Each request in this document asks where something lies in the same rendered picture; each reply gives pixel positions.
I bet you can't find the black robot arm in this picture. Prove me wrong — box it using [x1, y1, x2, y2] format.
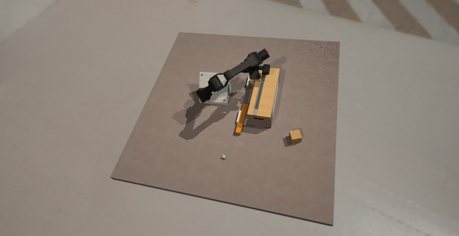
[196, 49, 270, 103]

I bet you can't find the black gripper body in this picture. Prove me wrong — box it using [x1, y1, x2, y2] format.
[242, 64, 270, 75]

